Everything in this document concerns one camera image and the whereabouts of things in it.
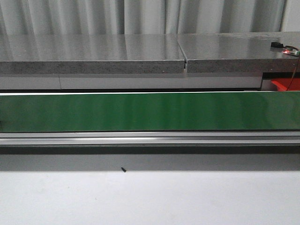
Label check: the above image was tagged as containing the thin red wire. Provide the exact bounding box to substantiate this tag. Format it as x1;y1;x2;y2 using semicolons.
286;56;300;91

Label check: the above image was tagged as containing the grey stone left slab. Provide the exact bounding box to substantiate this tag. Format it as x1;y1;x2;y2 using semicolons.
0;34;185;74

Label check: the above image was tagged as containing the red plastic bin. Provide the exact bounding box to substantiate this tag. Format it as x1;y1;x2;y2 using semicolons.
271;78;300;91

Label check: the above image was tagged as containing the grey stone slab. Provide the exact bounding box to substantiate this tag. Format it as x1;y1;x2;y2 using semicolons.
0;34;185;74
177;32;300;73

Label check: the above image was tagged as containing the green conveyor belt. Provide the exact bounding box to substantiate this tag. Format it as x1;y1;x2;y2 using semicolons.
0;91;300;133

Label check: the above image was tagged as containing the green circuit board red LED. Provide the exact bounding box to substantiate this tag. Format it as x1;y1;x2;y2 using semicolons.
283;47;300;57

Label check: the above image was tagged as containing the aluminium conveyor frame rail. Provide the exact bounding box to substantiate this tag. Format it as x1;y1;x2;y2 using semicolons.
0;130;300;154

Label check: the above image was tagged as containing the grey stone right slab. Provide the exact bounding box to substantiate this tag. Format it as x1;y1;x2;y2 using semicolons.
177;32;300;73

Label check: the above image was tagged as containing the grey pleated curtain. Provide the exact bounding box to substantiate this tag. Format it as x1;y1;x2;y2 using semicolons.
0;0;286;35

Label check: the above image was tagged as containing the small black sensor box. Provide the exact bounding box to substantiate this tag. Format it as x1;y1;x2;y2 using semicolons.
271;42;284;48

